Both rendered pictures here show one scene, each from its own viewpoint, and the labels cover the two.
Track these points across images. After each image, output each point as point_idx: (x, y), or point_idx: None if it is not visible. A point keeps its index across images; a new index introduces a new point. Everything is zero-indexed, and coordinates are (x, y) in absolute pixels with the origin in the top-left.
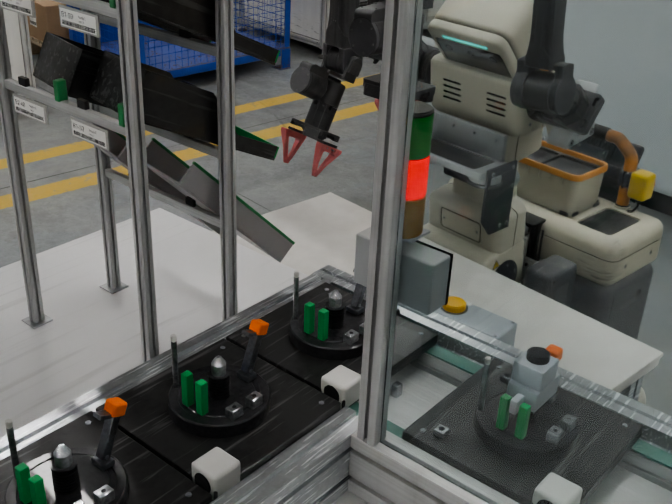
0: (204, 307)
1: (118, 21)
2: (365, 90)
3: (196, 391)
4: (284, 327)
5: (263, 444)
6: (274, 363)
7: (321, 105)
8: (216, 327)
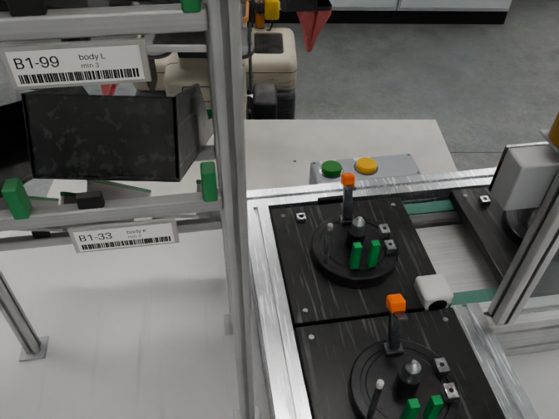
0: (150, 300)
1: (217, 35)
2: (287, 6)
3: (433, 410)
4: (315, 275)
5: (482, 396)
6: (364, 315)
7: (79, 40)
8: (264, 321)
